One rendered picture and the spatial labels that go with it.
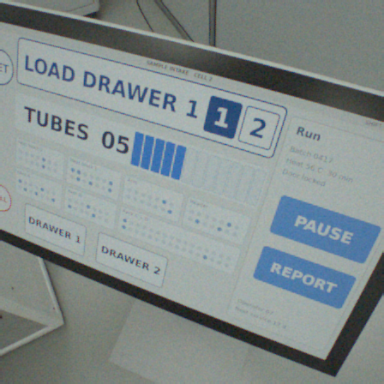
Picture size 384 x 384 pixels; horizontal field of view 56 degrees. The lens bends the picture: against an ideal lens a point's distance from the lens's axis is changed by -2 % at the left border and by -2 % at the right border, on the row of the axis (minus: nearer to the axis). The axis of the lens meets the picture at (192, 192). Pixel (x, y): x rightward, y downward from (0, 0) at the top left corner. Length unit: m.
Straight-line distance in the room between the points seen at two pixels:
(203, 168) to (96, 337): 1.19
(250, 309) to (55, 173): 0.28
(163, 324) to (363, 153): 1.16
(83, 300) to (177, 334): 0.39
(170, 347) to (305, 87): 1.18
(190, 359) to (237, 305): 0.97
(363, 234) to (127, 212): 0.25
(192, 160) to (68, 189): 0.16
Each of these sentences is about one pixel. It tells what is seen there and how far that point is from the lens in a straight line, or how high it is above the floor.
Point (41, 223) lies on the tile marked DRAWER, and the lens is 0.51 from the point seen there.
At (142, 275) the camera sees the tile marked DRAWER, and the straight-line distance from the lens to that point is 0.46.
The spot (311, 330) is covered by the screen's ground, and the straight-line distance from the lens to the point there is 0.45.
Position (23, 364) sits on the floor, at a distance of 1.58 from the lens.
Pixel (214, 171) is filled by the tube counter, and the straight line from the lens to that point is 0.37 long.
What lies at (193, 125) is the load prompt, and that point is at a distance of 0.37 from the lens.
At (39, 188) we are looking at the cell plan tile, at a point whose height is 1.04.
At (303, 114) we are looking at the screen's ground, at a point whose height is 1.17.
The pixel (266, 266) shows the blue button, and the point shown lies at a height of 1.05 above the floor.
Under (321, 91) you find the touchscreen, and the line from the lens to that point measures 0.35.
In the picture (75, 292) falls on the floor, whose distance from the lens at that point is 1.55.
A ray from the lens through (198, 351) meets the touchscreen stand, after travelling 1.40.
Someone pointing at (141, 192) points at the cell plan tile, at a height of 1.07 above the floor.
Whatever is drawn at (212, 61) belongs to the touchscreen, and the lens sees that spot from 0.36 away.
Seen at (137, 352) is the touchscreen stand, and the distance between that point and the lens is 1.42.
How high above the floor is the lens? 1.43
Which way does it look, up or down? 63 degrees down
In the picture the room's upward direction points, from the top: 4 degrees counter-clockwise
